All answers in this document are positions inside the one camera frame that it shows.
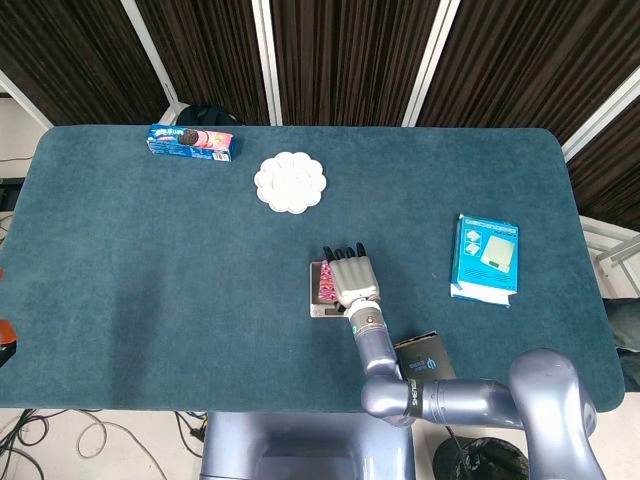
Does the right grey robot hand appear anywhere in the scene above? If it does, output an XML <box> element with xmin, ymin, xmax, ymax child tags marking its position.
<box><xmin>321</xmin><ymin>241</ymin><xmax>383</xmax><ymax>312</ymax></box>

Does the pink patterned small box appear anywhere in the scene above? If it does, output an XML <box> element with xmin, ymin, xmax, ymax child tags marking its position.
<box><xmin>319</xmin><ymin>259</ymin><xmax>340</xmax><ymax>306</ymax></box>

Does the silver digital kitchen scale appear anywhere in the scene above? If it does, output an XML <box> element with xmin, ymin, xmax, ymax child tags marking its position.
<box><xmin>308</xmin><ymin>260</ymin><xmax>352</xmax><ymax>319</ymax></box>

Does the light blue product box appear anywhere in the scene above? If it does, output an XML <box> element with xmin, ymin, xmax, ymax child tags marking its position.
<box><xmin>449</xmin><ymin>213</ymin><xmax>521</xmax><ymax>309</ymax></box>

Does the black cardboard box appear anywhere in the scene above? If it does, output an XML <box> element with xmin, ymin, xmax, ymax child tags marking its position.
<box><xmin>393</xmin><ymin>329</ymin><xmax>458</xmax><ymax>385</ymax></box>

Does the white flower-shaped palette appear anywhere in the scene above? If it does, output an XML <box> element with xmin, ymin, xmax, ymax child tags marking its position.
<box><xmin>253</xmin><ymin>151</ymin><xmax>328</xmax><ymax>215</ymax></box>

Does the blue-grey robot torso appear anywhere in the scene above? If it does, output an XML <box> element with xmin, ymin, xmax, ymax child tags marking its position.
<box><xmin>199</xmin><ymin>409</ymin><xmax>417</xmax><ymax>480</ymax></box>

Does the teal table cloth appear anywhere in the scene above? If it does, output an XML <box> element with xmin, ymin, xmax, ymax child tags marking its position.
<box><xmin>0</xmin><ymin>124</ymin><xmax>629</xmax><ymax>415</ymax></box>

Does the blue cookie box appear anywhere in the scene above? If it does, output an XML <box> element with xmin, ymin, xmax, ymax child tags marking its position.
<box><xmin>145</xmin><ymin>124</ymin><xmax>238</xmax><ymax>163</ymax></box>

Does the black backpack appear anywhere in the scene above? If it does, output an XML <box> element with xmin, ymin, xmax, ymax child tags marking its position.
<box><xmin>177</xmin><ymin>103</ymin><xmax>243</xmax><ymax>127</ymax></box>

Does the red and black object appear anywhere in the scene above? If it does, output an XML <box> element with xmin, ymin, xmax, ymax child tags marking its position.
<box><xmin>0</xmin><ymin>318</ymin><xmax>20</xmax><ymax>369</ymax></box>

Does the black cable with plug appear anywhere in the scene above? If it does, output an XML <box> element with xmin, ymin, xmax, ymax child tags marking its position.
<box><xmin>173</xmin><ymin>410</ymin><xmax>207</xmax><ymax>457</ymax></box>

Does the white partition post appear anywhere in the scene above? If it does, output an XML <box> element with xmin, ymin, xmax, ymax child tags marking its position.
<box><xmin>0</xmin><ymin>68</ymin><xmax>53</xmax><ymax>132</ymax></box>
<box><xmin>561</xmin><ymin>74</ymin><xmax>640</xmax><ymax>162</ymax></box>
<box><xmin>401</xmin><ymin>0</ymin><xmax>462</xmax><ymax>128</ymax></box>
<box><xmin>119</xmin><ymin>0</ymin><xmax>183</xmax><ymax>126</ymax></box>
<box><xmin>251</xmin><ymin>0</ymin><xmax>285</xmax><ymax>127</ymax></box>

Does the grey metal frame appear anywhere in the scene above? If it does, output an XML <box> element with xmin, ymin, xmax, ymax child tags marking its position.
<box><xmin>579</xmin><ymin>214</ymin><xmax>640</xmax><ymax>302</ymax></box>

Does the white floor cable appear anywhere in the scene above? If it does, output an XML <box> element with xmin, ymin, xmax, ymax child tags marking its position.
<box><xmin>76</xmin><ymin>421</ymin><xmax>169</xmax><ymax>480</ymax></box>

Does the black floor cable bundle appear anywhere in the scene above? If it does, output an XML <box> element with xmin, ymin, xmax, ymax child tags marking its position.
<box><xmin>0</xmin><ymin>408</ymin><xmax>54</xmax><ymax>480</ymax></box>

